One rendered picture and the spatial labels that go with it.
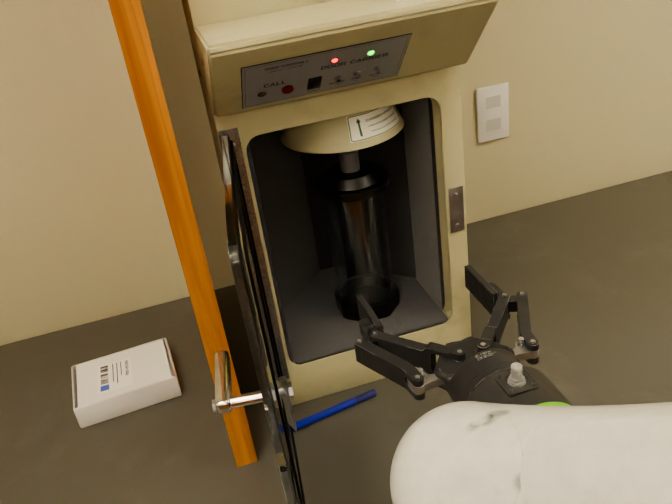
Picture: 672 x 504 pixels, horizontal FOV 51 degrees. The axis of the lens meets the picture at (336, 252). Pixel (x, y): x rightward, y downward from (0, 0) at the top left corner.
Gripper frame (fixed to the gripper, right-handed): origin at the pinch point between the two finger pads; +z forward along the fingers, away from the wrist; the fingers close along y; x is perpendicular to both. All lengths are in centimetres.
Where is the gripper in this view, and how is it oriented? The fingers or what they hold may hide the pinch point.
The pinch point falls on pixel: (418, 294)
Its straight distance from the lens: 83.4
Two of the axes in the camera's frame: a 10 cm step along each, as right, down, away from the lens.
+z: -2.9, -4.4, 8.5
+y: -9.5, 2.5, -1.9
